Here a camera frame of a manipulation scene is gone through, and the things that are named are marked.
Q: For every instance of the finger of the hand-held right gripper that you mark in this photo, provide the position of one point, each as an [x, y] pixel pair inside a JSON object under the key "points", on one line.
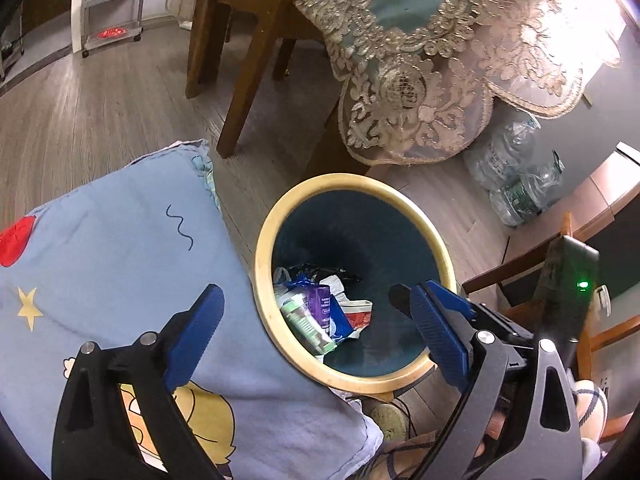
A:
{"points": [[400, 300]]}

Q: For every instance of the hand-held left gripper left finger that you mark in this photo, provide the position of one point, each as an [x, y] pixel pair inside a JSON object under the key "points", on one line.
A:
{"points": [[197, 335]]}

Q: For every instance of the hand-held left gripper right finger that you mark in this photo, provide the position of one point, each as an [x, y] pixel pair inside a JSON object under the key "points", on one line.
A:
{"points": [[440, 335]]}

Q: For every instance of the red white wrapper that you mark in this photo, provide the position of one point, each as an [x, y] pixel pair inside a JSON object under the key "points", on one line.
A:
{"points": [[360, 316]]}

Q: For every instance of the blue white packet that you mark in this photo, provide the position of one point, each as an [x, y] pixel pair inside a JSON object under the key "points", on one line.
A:
{"points": [[342, 322]]}

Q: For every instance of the white tissue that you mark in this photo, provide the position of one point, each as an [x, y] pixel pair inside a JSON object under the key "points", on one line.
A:
{"points": [[336, 287]]}

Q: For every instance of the purple wrapper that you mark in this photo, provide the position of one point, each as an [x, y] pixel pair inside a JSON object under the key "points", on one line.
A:
{"points": [[320, 305]]}

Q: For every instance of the black plastic bag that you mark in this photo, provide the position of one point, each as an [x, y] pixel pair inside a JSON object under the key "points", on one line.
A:
{"points": [[320, 272]]}

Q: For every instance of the teal bin with yellow rim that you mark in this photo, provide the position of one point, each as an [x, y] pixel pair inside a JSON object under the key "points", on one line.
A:
{"points": [[360, 225]]}

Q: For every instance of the green white box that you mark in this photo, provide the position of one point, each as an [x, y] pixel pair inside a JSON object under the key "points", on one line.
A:
{"points": [[305, 327]]}

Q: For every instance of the wooden armchair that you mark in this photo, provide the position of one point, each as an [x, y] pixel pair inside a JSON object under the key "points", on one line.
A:
{"points": [[505, 272]]}

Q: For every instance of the green slipper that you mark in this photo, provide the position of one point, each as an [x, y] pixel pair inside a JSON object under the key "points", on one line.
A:
{"points": [[387, 420]]}

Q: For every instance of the clear plastic water bottle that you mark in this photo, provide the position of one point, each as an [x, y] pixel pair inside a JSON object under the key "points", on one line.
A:
{"points": [[500, 155], [525, 195]]}

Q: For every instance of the light wooden side table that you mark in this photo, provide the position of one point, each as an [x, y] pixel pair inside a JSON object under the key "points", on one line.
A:
{"points": [[610, 185]]}

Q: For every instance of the person's plaid pajama leg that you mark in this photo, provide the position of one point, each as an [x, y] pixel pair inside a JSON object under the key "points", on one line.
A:
{"points": [[400, 460]]}

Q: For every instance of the wooden dining chair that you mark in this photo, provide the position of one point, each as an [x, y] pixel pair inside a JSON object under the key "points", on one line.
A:
{"points": [[245, 75]]}

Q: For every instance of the white rolling cart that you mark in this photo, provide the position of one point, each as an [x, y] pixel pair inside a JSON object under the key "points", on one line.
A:
{"points": [[112, 44]]}

